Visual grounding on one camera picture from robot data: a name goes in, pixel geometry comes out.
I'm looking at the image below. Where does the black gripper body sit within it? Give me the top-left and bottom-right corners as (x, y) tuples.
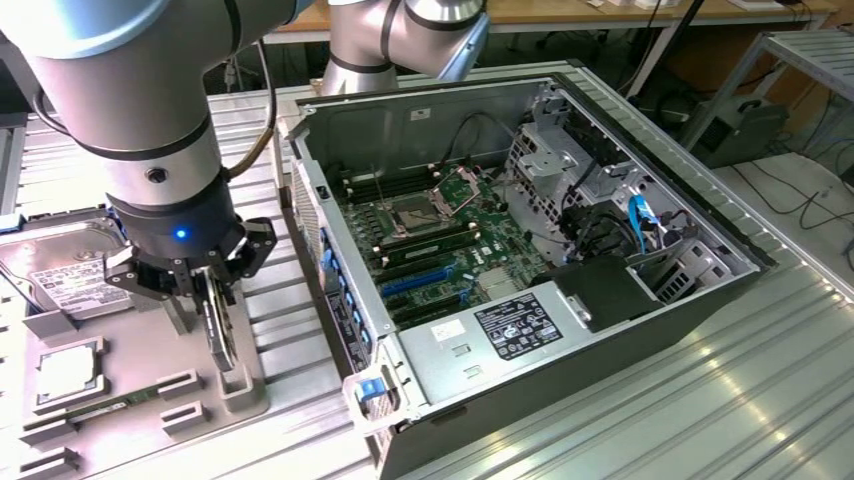
(104, 176), (251, 270)

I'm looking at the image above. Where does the black graphics card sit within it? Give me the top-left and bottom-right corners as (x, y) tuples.
(199, 267), (240, 374)

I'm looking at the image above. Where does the silver hard disk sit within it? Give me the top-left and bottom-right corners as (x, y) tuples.
(0, 218), (140, 322)

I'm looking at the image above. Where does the grey parts rack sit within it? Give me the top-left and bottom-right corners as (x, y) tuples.
(0, 207), (274, 480)

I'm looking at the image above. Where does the blue card retainer strip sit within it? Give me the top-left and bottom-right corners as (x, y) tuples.
(319, 227), (375, 354)

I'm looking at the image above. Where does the silver CPU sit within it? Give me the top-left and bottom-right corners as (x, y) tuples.
(35, 346), (100, 402)

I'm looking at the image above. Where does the black RAM slot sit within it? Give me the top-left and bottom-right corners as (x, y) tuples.
(348, 175), (445, 205)
(342, 167), (436, 195)
(375, 221), (479, 252)

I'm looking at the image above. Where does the blue expansion slot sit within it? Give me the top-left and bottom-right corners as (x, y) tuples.
(378, 266), (450, 297)

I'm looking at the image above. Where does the CPU socket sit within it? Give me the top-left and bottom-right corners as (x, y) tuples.
(386, 196), (447, 237)

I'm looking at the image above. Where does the green loose RAM stick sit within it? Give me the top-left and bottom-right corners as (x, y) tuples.
(62, 387), (167, 425)

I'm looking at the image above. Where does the green installed RAM stick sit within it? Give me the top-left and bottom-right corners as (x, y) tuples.
(383, 234), (483, 265)

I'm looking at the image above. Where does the black expansion slot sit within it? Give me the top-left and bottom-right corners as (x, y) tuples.
(386, 288), (463, 315)

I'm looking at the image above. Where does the blue case latch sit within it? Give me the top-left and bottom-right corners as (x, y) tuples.
(355, 378), (390, 402)

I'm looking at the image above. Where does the metal socket cover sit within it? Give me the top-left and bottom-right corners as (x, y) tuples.
(431, 166), (483, 207)

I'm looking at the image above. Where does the green motherboard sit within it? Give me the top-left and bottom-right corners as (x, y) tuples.
(336, 159), (555, 326)

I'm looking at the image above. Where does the grey power supply unit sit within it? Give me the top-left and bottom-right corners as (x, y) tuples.
(398, 279), (594, 407)

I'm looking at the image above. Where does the small silver heat sink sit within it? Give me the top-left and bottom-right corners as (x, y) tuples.
(478, 275), (529, 304)

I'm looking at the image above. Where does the black open PC case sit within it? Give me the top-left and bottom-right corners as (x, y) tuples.
(276, 72), (779, 480)

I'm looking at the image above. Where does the perforated metal disk bay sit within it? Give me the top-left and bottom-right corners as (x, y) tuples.
(629, 233), (727, 305)

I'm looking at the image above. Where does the wooden desk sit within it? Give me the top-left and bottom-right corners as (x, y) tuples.
(262, 0), (837, 47)

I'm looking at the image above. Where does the black floor machine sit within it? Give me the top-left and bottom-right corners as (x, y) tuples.
(691, 97), (790, 170)

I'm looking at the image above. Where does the braided arm cable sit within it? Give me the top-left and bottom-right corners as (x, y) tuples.
(223, 42), (280, 180)

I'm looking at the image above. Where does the metal slat side frame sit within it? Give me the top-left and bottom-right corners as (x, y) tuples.
(0, 111), (30, 217)

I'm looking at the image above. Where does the long black wire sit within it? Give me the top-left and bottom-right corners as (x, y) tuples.
(447, 111), (517, 167)

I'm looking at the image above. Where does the black wire bundle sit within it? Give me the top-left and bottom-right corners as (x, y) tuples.
(558, 198), (635, 264)

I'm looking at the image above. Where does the black plastic cable shroud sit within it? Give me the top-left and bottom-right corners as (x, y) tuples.
(551, 256), (663, 335)

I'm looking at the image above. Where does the blue flat wire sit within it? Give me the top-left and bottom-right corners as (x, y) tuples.
(625, 193), (661, 257)

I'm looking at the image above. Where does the black floor cable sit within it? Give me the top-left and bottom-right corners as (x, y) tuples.
(731, 164), (854, 229)

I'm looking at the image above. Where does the metal slat shelf frame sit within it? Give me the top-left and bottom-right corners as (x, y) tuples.
(678, 29), (854, 152)

